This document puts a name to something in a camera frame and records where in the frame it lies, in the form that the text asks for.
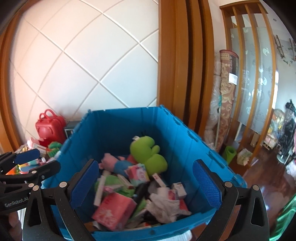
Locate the rolled patterned carpet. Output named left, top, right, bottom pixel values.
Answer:
left=214, top=49, right=239, bottom=152

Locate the white crumpled cloth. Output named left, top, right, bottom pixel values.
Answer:
left=146, top=187, right=192, bottom=224

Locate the red plastic handbag case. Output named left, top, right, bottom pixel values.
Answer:
left=35, top=109, right=66, bottom=144

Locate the green frog plush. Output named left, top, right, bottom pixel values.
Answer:
left=130, top=136, right=168, bottom=176

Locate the person's left hand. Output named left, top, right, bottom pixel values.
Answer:
left=9, top=212, right=23, bottom=241

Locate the green rolled mat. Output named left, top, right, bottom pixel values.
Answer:
left=222, top=146, right=237, bottom=165

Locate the tall white magenta medicine box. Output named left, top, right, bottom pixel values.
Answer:
left=93, top=175, right=106, bottom=207

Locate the pink tissue pack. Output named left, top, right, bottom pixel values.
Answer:
left=92, top=193, right=137, bottom=231

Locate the blue plastic storage crate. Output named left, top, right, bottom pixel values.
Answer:
left=43, top=106, right=246, bottom=240

